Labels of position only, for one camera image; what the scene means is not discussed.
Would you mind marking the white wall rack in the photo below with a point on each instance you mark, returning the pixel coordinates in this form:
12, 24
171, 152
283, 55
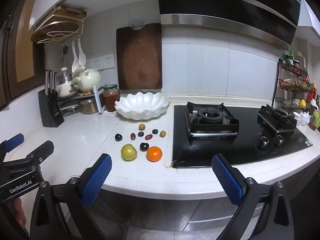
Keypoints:
72, 30

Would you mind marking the white shelf rack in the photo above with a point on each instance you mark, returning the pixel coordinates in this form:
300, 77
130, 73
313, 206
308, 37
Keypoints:
98, 100

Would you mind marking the steel-lidded glass canister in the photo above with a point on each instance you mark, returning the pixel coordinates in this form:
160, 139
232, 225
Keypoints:
88, 107

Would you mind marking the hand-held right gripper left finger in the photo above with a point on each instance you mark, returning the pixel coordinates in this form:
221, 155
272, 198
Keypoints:
97, 180

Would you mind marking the steel pot with lid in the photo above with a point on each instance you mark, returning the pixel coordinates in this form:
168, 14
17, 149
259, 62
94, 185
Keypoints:
63, 77

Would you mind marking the dark wooden cutting board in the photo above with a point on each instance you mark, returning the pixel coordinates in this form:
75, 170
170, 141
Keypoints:
140, 57

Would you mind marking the light wooden board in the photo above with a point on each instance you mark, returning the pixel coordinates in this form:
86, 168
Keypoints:
71, 12

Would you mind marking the cream ceramic teapot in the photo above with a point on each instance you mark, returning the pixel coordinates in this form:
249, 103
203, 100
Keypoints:
88, 80

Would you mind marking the red bottle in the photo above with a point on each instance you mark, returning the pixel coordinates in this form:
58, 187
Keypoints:
310, 97

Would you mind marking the steel tray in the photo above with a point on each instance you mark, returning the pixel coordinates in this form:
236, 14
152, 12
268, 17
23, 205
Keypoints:
70, 109

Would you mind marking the white wall socket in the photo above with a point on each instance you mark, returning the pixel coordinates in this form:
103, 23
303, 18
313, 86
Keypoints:
90, 63
98, 62
109, 61

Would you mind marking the black range hood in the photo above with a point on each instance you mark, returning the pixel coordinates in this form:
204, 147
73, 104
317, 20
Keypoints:
225, 2

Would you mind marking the person's left hand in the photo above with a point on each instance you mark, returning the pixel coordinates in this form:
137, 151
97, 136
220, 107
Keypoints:
20, 212

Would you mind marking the green grape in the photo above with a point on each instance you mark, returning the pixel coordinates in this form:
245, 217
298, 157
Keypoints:
128, 152

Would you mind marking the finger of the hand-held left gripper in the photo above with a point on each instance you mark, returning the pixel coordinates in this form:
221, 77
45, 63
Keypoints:
13, 141
42, 150

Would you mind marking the yellow-brown round fruit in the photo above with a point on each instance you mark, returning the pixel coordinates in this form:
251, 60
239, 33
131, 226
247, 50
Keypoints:
142, 126

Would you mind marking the steel stove knob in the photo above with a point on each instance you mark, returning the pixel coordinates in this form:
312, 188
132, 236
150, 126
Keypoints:
279, 140
263, 143

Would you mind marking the glass jar with green lid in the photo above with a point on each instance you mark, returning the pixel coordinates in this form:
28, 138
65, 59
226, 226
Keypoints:
111, 100

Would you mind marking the dark purple grape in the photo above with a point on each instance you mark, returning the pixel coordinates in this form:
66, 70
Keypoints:
144, 146
118, 137

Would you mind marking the blueberry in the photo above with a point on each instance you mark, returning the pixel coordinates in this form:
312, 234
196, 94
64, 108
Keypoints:
155, 131
141, 134

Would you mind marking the white plastic jug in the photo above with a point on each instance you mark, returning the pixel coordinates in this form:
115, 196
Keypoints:
300, 58

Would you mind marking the small yellow-green fruit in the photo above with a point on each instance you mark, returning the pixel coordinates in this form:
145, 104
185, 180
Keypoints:
162, 133

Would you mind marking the black knife block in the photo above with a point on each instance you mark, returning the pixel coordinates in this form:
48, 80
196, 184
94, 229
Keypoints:
51, 110

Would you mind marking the white ceramic casserole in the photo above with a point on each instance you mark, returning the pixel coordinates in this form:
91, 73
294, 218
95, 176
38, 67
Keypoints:
65, 90

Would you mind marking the white rice paddle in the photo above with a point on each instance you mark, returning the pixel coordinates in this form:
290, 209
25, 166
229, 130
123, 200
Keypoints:
82, 57
75, 63

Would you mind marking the green packet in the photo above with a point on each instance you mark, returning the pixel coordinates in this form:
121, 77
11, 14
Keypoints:
315, 120

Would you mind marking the black burner grate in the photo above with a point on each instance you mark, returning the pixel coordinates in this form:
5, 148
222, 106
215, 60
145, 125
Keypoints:
211, 122
277, 118

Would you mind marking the black glass cooktop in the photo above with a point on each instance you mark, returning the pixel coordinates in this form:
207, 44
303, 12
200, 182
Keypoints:
247, 152

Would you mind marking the grey base cabinet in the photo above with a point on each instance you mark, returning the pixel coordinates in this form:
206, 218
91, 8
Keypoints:
175, 212

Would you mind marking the orange mandarin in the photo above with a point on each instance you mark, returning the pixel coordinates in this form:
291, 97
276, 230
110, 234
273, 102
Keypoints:
154, 153

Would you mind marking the clear suction hook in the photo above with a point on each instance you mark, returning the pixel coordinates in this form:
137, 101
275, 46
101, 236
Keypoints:
137, 23

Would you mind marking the brown wooden door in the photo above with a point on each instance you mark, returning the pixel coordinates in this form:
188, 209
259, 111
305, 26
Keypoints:
22, 42

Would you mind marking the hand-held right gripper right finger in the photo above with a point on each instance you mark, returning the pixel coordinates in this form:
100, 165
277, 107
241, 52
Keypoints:
228, 180

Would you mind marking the black scissors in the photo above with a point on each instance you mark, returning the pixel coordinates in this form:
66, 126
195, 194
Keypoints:
65, 51

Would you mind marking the white scalloped ceramic bowl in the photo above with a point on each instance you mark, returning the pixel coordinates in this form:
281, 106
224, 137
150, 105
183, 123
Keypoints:
142, 105

